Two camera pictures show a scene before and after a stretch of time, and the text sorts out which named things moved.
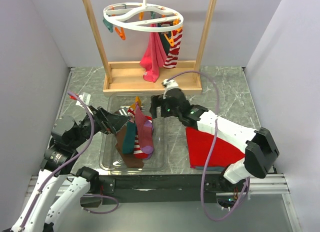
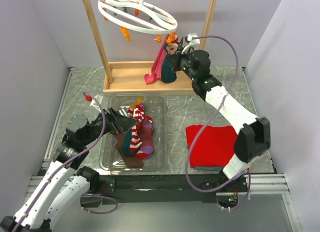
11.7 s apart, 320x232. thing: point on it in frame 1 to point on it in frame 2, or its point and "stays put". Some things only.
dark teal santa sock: [129, 137] stays put
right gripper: [158, 101] to [176, 59]
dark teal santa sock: [165, 43] to [168, 72]
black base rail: [157, 189] stays put
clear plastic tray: [110, 159] stays put
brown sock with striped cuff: [130, 160] stays put
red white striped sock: [171, 62] to [137, 113]
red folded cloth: [199, 144] stays put
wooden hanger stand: [126, 78] stays put
